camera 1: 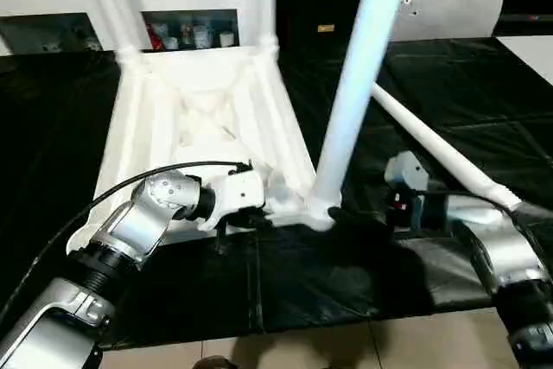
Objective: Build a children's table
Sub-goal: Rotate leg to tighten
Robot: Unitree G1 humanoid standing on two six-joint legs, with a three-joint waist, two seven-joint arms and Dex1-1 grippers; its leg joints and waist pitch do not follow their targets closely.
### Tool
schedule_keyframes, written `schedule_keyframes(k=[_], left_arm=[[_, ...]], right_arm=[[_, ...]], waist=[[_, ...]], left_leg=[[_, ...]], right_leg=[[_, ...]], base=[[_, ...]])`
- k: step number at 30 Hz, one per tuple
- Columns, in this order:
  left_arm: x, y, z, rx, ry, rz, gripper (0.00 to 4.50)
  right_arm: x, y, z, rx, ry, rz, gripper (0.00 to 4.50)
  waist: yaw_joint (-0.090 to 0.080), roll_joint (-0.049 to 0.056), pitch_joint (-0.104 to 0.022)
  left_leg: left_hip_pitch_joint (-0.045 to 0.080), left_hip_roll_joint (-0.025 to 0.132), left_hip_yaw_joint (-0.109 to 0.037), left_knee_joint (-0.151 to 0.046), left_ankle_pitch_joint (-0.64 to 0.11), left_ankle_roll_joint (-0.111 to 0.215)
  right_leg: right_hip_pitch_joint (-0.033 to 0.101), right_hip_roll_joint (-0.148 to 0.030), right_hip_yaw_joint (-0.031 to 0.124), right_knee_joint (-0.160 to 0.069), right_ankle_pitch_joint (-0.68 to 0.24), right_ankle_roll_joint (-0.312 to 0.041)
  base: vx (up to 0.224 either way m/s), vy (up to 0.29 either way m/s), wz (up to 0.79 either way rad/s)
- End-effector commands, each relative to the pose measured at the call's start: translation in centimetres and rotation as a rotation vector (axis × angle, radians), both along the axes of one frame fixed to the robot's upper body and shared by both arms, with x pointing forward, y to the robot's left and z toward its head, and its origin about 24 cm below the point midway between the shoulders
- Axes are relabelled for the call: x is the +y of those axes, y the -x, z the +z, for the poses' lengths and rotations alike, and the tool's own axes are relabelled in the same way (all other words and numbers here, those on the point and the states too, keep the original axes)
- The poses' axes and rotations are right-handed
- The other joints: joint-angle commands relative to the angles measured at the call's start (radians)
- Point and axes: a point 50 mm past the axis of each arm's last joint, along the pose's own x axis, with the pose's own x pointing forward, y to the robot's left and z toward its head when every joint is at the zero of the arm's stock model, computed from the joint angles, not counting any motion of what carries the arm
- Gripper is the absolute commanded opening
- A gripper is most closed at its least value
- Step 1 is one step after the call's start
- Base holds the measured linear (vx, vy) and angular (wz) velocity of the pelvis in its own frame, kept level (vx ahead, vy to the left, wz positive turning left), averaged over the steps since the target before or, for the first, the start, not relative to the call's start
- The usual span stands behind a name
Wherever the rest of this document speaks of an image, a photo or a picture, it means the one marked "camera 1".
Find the white plastic table top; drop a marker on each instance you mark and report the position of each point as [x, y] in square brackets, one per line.
[142, 127]

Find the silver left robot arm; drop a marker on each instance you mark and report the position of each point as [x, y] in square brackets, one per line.
[129, 222]

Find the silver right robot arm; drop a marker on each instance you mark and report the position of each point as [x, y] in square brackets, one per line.
[510, 248]

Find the white plastic upturned table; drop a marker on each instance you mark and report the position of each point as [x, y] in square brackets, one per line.
[475, 97]

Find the dark robot leg part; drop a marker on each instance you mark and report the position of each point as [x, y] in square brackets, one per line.
[211, 362]

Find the white cup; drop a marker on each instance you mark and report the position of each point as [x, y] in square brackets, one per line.
[225, 38]

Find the yellow label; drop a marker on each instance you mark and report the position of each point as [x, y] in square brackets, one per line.
[326, 28]

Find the grey cushion with holes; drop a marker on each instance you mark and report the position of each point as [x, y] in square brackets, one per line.
[458, 6]

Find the black screen with red light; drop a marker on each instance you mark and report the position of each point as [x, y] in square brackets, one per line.
[527, 23]

